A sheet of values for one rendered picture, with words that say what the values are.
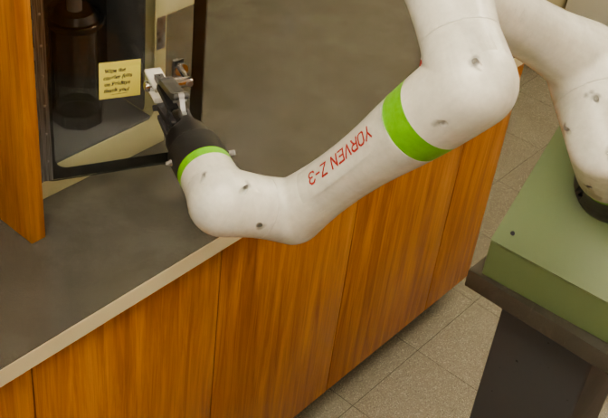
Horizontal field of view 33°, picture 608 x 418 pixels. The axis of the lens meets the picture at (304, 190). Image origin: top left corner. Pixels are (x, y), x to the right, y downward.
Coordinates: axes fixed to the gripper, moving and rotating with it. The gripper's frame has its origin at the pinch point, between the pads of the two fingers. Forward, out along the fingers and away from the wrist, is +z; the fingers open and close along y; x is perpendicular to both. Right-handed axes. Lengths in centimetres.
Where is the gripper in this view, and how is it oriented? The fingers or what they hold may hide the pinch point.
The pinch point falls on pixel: (157, 85)
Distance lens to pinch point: 186.8
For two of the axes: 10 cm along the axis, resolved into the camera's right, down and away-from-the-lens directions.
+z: -3.9, -5.9, 7.1
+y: 1.0, -7.9, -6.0
